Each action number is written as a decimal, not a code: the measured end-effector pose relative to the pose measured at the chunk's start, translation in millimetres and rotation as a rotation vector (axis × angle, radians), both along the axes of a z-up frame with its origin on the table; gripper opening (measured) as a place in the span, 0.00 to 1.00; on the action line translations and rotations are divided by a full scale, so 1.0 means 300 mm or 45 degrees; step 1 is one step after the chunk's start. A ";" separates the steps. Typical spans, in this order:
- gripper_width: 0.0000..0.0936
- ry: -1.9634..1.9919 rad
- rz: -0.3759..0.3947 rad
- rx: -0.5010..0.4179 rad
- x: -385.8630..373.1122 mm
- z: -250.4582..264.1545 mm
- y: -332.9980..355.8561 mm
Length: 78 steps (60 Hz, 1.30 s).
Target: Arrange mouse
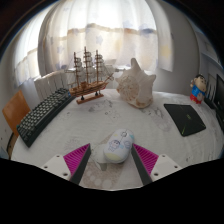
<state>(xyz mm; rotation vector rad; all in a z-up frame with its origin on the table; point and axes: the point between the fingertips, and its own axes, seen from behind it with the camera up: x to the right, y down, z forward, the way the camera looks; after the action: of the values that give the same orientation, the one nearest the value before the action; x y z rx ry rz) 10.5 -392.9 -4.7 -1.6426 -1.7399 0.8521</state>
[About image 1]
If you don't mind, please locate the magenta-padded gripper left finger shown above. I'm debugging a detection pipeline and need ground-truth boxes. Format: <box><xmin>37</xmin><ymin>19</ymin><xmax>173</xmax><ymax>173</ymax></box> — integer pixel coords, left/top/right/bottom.
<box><xmin>41</xmin><ymin>143</ymin><xmax>92</xmax><ymax>186</ymax></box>

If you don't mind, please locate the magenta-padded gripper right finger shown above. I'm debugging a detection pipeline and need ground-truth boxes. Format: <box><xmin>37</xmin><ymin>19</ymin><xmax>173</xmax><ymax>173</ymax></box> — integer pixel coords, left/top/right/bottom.
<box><xmin>130</xmin><ymin>143</ymin><xmax>184</xmax><ymax>186</ymax></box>

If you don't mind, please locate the white cartoon-print computer mouse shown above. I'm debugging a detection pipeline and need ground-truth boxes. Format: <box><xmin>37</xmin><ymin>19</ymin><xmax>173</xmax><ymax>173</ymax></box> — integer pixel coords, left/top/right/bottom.
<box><xmin>103</xmin><ymin>128</ymin><xmax>136</xmax><ymax>165</ymax></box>

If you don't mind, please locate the black mouse pad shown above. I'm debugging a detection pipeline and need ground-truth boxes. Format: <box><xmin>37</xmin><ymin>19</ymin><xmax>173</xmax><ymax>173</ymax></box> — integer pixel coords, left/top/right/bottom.
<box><xmin>163</xmin><ymin>103</ymin><xmax>207</xmax><ymax>137</ymax></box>

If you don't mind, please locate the white printed tablecloth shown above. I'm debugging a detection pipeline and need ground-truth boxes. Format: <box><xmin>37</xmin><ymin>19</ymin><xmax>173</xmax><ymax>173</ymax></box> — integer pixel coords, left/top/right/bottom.
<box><xmin>10</xmin><ymin>87</ymin><xmax>224</xmax><ymax>191</ymax></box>

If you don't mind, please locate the black keyboard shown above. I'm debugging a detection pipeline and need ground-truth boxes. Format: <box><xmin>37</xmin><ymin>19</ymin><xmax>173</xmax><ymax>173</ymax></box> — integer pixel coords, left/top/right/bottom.
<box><xmin>16</xmin><ymin>87</ymin><xmax>76</xmax><ymax>149</ymax></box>

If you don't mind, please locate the wooden model sailing ship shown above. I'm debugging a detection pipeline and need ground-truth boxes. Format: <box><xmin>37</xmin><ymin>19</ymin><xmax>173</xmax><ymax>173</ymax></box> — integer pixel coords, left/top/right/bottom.
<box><xmin>64</xmin><ymin>46</ymin><xmax>115</xmax><ymax>105</ymax></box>

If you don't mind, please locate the large white conch shell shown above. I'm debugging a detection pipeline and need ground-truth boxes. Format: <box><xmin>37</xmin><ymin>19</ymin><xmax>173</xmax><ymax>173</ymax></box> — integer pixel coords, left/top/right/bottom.
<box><xmin>115</xmin><ymin>57</ymin><xmax>158</xmax><ymax>110</ymax></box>

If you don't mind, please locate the orange wooden chair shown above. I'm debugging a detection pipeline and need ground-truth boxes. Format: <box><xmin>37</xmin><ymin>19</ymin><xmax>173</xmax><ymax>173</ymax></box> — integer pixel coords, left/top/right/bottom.
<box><xmin>1</xmin><ymin>89</ymin><xmax>32</xmax><ymax>138</ymax></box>

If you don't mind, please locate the white radiator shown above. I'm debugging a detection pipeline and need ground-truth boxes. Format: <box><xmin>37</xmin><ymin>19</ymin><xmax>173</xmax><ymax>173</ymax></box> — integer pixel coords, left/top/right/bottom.
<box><xmin>33</xmin><ymin>69</ymin><xmax>78</xmax><ymax>102</ymax></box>

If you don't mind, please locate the cartoon boy figurine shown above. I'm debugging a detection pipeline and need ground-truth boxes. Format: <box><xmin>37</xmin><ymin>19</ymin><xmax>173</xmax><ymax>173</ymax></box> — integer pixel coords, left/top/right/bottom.
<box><xmin>189</xmin><ymin>73</ymin><xmax>208</xmax><ymax>105</ymax></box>

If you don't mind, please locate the black monitor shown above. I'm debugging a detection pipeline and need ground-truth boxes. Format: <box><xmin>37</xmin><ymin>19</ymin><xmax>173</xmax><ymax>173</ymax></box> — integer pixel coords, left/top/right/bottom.
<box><xmin>213</xmin><ymin>73</ymin><xmax>224</xmax><ymax>132</ymax></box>

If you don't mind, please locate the white star-print curtain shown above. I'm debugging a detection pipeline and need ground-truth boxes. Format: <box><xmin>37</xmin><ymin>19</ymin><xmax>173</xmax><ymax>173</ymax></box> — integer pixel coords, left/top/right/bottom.
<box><xmin>13</xmin><ymin>0</ymin><xmax>175</xmax><ymax>88</ymax></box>

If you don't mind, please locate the white wall shelf unit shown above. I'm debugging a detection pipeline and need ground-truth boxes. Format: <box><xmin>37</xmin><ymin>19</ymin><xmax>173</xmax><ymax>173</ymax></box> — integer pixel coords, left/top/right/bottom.
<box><xmin>196</xmin><ymin>29</ymin><xmax>224</xmax><ymax>88</ymax></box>

